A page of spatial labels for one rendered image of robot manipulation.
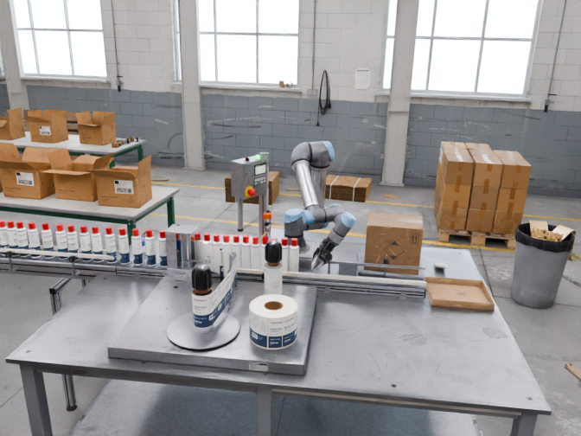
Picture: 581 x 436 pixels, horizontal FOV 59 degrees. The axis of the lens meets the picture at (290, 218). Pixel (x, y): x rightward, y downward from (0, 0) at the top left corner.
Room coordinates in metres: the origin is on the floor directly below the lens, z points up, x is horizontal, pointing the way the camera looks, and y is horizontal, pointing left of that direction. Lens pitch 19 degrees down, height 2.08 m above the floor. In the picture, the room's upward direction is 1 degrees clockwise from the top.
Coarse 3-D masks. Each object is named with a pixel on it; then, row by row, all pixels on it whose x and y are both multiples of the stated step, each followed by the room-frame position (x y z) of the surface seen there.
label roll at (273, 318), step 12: (252, 300) 1.94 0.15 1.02; (264, 300) 1.94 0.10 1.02; (276, 300) 1.94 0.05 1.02; (288, 300) 1.94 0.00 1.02; (252, 312) 1.84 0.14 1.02; (264, 312) 1.84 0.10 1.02; (276, 312) 1.84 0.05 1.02; (288, 312) 1.84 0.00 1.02; (252, 324) 1.84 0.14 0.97; (264, 324) 1.80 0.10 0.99; (276, 324) 1.80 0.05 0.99; (288, 324) 1.82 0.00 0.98; (252, 336) 1.84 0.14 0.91; (264, 336) 1.80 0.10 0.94; (276, 336) 1.80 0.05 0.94; (288, 336) 1.82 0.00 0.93; (264, 348) 1.80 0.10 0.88; (276, 348) 1.80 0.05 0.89
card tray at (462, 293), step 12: (432, 288) 2.46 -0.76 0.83; (444, 288) 2.47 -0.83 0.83; (456, 288) 2.47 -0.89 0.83; (468, 288) 2.47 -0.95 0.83; (480, 288) 2.48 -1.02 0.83; (432, 300) 2.28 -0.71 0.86; (444, 300) 2.27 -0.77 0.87; (456, 300) 2.27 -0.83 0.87; (468, 300) 2.34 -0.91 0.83; (480, 300) 2.34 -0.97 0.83; (492, 300) 2.28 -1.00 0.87
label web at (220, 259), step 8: (200, 248) 2.48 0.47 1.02; (208, 248) 2.44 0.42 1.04; (216, 248) 2.41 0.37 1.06; (200, 256) 2.48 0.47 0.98; (216, 256) 2.41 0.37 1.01; (224, 256) 2.38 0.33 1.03; (200, 264) 2.48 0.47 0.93; (208, 264) 2.45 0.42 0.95; (216, 264) 2.42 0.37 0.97; (224, 264) 2.38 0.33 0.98; (216, 272) 2.42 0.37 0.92; (224, 272) 2.39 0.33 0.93; (232, 272) 2.18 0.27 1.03; (232, 280) 2.18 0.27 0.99; (232, 288) 2.18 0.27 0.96
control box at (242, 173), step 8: (240, 160) 2.58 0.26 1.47; (256, 160) 2.59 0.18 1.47; (264, 160) 2.62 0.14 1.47; (232, 168) 2.56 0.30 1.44; (240, 168) 2.52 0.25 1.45; (248, 168) 2.53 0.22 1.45; (232, 176) 2.56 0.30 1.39; (240, 176) 2.52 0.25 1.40; (248, 176) 2.53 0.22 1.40; (256, 176) 2.57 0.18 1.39; (232, 184) 2.56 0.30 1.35; (240, 184) 2.52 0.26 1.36; (248, 184) 2.53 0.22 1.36; (264, 184) 2.61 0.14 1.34; (232, 192) 2.56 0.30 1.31; (240, 192) 2.52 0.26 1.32; (256, 192) 2.57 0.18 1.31; (264, 192) 2.61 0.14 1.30
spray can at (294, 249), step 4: (292, 240) 2.48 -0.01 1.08; (296, 240) 2.48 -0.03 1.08; (292, 244) 2.48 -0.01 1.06; (296, 244) 2.48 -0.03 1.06; (292, 248) 2.47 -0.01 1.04; (296, 248) 2.47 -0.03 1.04; (292, 252) 2.47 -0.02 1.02; (296, 252) 2.47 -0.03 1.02; (292, 256) 2.47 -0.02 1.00; (296, 256) 2.47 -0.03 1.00; (292, 260) 2.47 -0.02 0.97; (296, 260) 2.47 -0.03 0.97; (292, 264) 2.47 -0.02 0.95; (296, 264) 2.47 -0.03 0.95; (292, 268) 2.47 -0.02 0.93; (296, 268) 2.47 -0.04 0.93
